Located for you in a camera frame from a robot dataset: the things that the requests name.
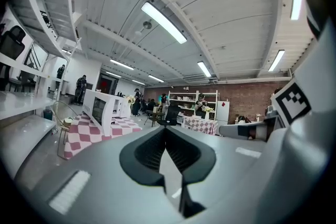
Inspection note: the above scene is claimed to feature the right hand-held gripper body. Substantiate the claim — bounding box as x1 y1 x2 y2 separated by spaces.
264 81 312 142

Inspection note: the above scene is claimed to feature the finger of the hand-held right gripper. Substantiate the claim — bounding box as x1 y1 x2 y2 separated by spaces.
218 121 266 142

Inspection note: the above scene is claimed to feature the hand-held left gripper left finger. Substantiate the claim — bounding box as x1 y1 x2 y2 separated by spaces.
14 125 184 224

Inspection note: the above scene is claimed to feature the pink checkered tablecloth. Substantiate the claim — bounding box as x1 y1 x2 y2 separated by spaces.
62 112 144 161
182 115 218 136

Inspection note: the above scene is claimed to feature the black office chair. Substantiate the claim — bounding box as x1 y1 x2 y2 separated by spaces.
156 104 182 126

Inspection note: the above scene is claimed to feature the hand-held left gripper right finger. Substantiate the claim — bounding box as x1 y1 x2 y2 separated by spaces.
165 125 266 219

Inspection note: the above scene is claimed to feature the white microwave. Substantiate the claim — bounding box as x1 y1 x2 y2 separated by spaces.
82 88 132 137

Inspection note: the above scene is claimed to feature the white metal shelving rack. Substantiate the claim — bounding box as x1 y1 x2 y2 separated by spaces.
0 0 82 179

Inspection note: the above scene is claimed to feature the round wire basket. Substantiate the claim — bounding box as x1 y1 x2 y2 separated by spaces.
52 100 79 161

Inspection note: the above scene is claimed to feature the white shelf unit with goods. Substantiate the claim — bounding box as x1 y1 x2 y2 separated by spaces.
167 90 220 124

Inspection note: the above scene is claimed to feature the dark red door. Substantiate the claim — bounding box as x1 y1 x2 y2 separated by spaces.
96 73 118 95

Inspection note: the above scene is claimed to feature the white refrigerator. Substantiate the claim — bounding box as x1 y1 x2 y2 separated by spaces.
215 101 230 128

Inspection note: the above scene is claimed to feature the dark folding table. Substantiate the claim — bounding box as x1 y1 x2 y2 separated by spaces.
144 109 169 128

